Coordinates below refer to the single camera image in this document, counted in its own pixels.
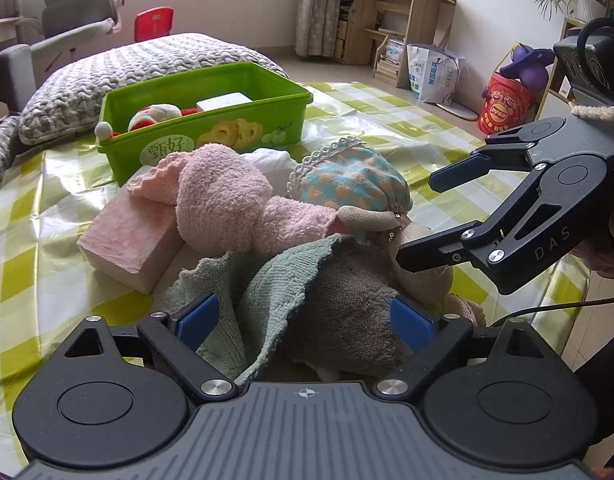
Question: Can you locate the pink fluffy sock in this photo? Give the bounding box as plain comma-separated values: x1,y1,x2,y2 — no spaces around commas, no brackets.
127,143,337,257

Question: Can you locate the green grey towel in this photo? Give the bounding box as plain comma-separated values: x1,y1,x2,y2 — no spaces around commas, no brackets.
154,235,411,385

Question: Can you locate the black cable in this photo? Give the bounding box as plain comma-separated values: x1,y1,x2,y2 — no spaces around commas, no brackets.
489,292,614,328

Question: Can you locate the white sock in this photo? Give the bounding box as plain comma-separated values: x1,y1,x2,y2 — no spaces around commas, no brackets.
241,148,298,196

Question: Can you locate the green plastic biscuit box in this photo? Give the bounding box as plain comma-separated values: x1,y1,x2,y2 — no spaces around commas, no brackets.
97,62,313,184

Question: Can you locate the pink white sponge block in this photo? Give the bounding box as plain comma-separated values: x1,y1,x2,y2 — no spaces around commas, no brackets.
77,186,183,295

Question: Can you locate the wooden magazine rack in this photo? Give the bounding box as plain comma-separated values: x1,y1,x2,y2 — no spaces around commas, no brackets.
372,32,409,89

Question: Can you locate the purple plush toy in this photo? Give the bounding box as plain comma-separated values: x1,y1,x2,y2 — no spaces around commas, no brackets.
494,42,555,96

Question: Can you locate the person right hand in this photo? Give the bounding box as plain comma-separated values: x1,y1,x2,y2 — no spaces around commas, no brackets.
572,211,614,278

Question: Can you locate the white foam block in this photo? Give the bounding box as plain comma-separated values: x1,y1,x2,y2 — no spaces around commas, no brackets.
195,92,252,112

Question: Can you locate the red white plush toy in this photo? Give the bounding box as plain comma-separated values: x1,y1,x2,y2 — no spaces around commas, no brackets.
94,103,199,141

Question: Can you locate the grey office chair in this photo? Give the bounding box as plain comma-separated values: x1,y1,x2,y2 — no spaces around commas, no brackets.
16,0,125,60

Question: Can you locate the grey quilted cushion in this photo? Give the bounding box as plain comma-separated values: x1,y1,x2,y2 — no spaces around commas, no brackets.
16,32,286,146

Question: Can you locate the beige curtain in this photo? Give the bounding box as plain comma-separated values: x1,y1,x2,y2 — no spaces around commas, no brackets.
295,0,341,58

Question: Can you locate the rag doll with patterned cap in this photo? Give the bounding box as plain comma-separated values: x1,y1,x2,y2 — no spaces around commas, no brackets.
286,136,486,326

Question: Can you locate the green checkered plastic sheet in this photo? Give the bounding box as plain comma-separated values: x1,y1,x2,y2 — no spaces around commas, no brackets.
0,80,593,478

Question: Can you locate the white paper shopping bag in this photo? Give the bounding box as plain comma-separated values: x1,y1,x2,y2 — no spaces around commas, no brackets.
407,44,466,105

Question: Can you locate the red plastic bucket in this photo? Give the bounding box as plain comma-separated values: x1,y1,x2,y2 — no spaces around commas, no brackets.
478,72,535,136

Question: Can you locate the grey sofa armrest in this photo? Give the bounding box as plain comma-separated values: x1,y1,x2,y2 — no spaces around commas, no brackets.
0,44,36,114

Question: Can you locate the wooden desk shelf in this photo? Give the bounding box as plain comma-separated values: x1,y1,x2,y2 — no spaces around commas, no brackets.
334,0,457,65

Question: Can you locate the red plastic chair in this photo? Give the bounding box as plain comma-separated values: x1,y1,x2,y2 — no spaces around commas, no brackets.
134,6,173,42

